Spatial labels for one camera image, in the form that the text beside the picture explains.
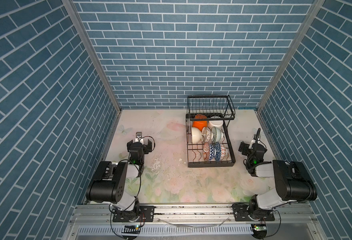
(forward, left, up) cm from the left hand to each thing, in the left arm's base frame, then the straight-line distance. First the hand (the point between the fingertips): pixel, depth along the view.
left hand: (143, 139), depth 93 cm
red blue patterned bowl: (-5, -40, -5) cm, 41 cm away
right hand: (-2, -69, -1) cm, 69 cm away
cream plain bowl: (+2, -33, +2) cm, 33 cm away
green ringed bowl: (+3, -46, +3) cm, 46 cm away
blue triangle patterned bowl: (-8, -45, 0) cm, 46 cm away
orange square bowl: (+13, -37, 0) cm, 39 cm away
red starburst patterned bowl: (+2, -39, +4) cm, 39 cm away
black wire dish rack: (+18, -49, +13) cm, 54 cm away
